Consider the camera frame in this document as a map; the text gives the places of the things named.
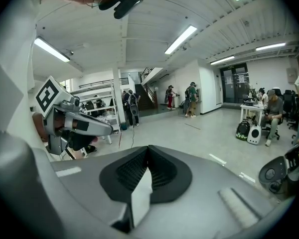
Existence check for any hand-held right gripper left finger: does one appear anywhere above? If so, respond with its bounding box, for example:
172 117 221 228
50 145 150 239

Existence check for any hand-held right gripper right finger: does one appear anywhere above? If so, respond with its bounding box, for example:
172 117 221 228
139 145 294 239

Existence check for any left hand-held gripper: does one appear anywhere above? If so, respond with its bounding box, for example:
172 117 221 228
35 75 114 156

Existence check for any person's left forearm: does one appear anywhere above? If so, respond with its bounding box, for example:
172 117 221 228
31 111 50 142

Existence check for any person's left hand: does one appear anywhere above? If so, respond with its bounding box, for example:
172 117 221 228
53 115 66 134

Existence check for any white metal rack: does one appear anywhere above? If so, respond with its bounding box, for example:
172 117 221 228
69 79 121 134

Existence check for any staircase with black railing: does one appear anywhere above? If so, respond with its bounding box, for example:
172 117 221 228
135 67 157 111

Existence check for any grey round device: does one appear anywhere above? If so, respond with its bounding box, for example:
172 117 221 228
258 155 290 193

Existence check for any green and black pet backpack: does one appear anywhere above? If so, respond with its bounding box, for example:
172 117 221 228
235 119 250 141

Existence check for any white pet carrier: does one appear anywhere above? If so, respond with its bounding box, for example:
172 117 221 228
246 122 262 146

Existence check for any person's white shirt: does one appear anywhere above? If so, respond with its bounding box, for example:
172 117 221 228
0 0 54 161

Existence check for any white table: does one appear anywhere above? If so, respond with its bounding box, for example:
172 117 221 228
240 103 265 124

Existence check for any black crate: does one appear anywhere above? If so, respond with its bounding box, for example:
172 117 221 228
285 140 299 174

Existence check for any dark double door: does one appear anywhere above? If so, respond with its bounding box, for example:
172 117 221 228
219 62 249 104

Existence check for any black office chair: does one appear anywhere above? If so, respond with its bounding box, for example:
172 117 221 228
282 89 299 130

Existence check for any black head camera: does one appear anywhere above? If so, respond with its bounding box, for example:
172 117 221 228
98 0 145 20

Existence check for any grey wall panel box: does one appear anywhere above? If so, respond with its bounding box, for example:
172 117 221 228
286 67 298 79

